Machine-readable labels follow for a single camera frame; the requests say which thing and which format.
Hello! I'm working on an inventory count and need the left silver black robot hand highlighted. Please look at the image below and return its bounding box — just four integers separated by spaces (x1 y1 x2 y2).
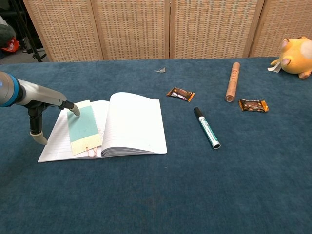
17 79 81 146

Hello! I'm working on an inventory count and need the blue cream bookmark pink tassel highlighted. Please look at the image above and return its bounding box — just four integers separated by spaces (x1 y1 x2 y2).
66 99 103 158

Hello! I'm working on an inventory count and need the orange plastic bag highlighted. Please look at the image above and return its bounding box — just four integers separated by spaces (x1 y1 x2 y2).
1 36 20 52

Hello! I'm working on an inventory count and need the black tripod stand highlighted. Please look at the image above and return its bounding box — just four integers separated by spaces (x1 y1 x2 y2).
9 0 47 63

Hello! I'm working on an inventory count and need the dark green fabric bundle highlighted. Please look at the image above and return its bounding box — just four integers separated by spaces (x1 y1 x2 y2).
0 16 17 49

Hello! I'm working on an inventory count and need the open white lined notebook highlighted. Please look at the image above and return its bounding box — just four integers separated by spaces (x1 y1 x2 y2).
38 92 168 163

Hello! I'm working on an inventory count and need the woven wooden folding screen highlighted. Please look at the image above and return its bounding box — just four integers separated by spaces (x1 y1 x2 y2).
23 0 312 62

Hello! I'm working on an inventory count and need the brown orange chocolate candy wrapper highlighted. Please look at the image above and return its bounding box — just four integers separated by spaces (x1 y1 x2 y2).
238 98 270 113
166 87 195 103

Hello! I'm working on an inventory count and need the dark blue table carpet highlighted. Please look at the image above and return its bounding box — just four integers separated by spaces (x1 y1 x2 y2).
0 56 312 234

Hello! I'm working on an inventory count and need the green white marker black cap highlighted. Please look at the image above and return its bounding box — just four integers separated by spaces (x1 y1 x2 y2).
194 106 221 150

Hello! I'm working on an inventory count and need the brown cardboard tube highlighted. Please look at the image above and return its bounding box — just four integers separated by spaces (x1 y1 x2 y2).
224 62 241 103

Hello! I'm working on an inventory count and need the yellow plush toy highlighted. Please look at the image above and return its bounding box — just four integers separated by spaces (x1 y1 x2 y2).
267 36 312 80

